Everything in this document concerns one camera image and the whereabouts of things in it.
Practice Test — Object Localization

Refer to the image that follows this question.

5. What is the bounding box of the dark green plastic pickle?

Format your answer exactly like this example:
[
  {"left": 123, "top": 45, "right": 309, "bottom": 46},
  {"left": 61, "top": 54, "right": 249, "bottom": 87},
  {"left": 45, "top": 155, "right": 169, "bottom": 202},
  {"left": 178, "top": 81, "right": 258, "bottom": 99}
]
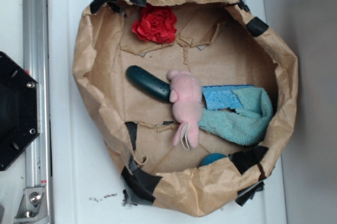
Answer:
[{"left": 126, "top": 65, "right": 170, "bottom": 103}]

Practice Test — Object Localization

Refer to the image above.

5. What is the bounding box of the pink plush toy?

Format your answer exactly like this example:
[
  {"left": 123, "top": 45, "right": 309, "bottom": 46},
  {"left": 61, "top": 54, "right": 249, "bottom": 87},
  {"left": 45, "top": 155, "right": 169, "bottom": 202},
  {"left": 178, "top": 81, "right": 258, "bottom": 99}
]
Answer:
[{"left": 167, "top": 70, "right": 203, "bottom": 150}]

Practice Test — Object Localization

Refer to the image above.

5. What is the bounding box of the brown paper bag bin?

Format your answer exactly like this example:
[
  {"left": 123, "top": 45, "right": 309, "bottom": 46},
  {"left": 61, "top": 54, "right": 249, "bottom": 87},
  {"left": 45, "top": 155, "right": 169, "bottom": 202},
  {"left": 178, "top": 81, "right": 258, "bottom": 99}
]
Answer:
[{"left": 73, "top": 0, "right": 299, "bottom": 217}]

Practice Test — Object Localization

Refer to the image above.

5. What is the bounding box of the blue sponge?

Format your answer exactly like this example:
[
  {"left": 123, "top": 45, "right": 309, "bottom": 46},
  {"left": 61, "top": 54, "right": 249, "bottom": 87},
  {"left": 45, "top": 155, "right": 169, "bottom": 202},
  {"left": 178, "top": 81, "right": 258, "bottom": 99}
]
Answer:
[{"left": 202, "top": 85, "right": 253, "bottom": 111}]

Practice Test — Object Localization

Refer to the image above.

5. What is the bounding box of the red crumpled paper flower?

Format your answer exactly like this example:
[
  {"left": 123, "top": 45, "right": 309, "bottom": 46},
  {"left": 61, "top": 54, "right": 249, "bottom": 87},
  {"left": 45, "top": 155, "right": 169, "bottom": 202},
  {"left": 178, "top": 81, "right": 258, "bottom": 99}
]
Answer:
[{"left": 132, "top": 4, "right": 177, "bottom": 44}]

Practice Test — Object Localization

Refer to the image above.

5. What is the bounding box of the blue ball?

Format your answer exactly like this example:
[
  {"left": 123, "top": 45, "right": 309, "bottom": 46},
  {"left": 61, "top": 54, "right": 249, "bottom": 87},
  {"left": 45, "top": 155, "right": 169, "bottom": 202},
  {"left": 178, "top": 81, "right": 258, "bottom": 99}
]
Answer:
[{"left": 199, "top": 153, "right": 227, "bottom": 167}]

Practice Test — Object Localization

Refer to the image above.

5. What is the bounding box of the teal terry cloth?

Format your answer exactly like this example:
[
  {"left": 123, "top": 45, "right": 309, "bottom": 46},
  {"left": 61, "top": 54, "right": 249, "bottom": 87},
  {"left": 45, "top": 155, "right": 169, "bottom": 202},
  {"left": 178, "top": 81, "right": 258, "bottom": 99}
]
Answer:
[{"left": 199, "top": 87, "right": 273, "bottom": 146}]

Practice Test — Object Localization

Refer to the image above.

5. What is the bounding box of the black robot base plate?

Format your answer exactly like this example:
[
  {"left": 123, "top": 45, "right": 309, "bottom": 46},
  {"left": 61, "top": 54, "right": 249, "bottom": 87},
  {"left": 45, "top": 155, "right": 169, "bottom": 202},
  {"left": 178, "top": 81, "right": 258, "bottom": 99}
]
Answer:
[{"left": 1, "top": 52, "right": 39, "bottom": 171}]

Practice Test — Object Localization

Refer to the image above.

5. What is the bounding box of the metal corner bracket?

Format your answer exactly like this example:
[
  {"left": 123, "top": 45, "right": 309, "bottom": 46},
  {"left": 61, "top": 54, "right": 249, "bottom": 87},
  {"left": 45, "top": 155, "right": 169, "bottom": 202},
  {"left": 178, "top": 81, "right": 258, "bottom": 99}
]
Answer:
[{"left": 14, "top": 187, "right": 49, "bottom": 224}]

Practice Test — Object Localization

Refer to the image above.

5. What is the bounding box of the aluminium extrusion rail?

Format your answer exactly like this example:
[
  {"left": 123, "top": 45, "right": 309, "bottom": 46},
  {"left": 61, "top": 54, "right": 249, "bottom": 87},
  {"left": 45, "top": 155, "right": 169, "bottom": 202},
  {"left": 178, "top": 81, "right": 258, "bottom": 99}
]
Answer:
[{"left": 23, "top": 0, "right": 52, "bottom": 191}]

